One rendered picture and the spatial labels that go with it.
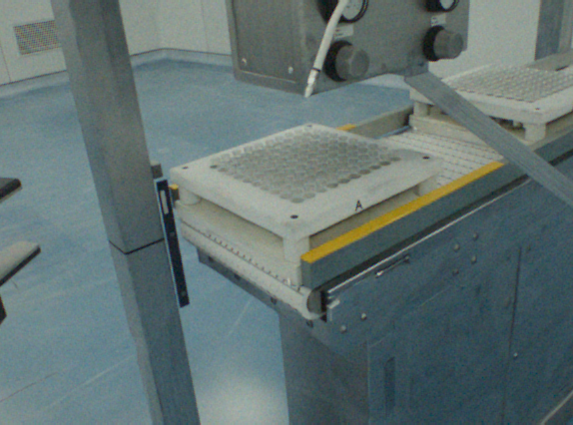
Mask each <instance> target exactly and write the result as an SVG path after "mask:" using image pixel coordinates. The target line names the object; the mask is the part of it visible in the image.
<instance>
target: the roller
mask: <svg viewBox="0 0 573 425"><path fill-rule="evenodd" d="M323 285H325V283H324V284H322V285H320V286H318V287H316V288H314V289H313V290H312V291H311V293H310V294H309V296H308V299H307V304H306V305H307V309H308V311H309V312H311V313H314V314H316V315H320V314H323V313H325V312H326V295H325V294H323V290H322V289H323V287H322V286H323Z"/></svg>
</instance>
